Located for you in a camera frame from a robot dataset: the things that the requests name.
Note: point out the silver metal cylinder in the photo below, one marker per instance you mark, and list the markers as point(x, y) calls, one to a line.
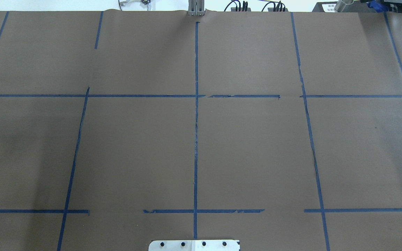
point(343, 6)

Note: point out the aluminium frame post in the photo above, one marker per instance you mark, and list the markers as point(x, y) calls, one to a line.
point(196, 8)

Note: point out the white camera pedestal column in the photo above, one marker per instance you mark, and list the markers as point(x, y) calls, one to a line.
point(195, 245)

